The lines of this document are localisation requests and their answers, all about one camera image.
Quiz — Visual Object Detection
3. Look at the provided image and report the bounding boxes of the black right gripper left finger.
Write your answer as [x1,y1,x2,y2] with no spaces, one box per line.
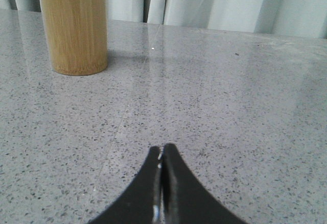
[89,146,162,223]

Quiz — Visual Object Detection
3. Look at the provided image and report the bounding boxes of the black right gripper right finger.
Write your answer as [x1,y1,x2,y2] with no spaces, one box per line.
[162,144,245,223]

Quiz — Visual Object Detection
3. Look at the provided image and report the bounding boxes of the bamboo wooden cup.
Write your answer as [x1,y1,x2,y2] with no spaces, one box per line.
[40,0,108,76]

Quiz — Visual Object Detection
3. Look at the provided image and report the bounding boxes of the grey-white curtain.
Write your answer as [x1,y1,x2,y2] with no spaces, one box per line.
[0,0,327,39]

